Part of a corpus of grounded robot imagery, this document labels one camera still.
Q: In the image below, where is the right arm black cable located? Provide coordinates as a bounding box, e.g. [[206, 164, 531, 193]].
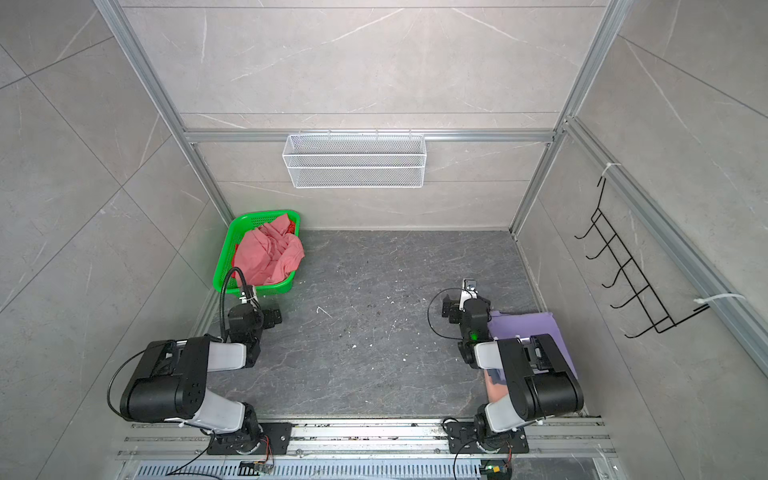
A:
[[426, 287, 464, 342]]

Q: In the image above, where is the aluminium rail frame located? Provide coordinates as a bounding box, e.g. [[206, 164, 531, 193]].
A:
[[105, 416, 626, 479]]

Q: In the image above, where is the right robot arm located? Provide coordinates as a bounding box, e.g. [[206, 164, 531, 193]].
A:
[[441, 290, 584, 452]]

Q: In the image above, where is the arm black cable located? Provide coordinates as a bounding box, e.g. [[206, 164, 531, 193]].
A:
[[426, 287, 464, 342], [218, 266, 250, 343]]

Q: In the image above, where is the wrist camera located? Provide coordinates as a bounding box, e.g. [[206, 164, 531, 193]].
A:
[[239, 284, 257, 303], [459, 278, 478, 310]]

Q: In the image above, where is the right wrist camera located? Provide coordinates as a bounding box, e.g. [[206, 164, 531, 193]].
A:
[[459, 278, 478, 310]]

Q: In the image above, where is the folded salmon t-shirt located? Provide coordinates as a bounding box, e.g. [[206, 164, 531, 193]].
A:
[[483, 370, 508, 403]]

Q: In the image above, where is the white wire mesh basket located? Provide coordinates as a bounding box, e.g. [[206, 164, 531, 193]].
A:
[[282, 133, 428, 189]]

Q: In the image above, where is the black wire hook rack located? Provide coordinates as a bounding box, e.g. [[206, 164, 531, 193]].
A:
[[574, 177, 710, 339]]

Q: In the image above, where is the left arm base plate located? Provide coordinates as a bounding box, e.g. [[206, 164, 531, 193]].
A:
[[207, 422, 293, 456]]

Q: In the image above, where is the pink t-shirt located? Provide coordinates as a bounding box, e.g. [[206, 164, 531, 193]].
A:
[[234, 215, 305, 286]]

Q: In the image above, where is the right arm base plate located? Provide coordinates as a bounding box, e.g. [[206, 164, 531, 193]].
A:
[[441, 418, 529, 454]]

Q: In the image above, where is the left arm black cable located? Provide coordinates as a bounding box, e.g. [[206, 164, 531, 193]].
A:
[[218, 266, 250, 343]]

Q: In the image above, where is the folded purple t-shirt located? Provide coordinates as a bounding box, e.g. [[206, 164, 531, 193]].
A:
[[488, 311, 578, 377]]

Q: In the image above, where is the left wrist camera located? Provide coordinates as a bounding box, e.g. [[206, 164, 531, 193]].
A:
[[239, 284, 257, 303]]

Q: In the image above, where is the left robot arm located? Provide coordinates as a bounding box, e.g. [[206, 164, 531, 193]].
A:
[[117, 302, 292, 457]]

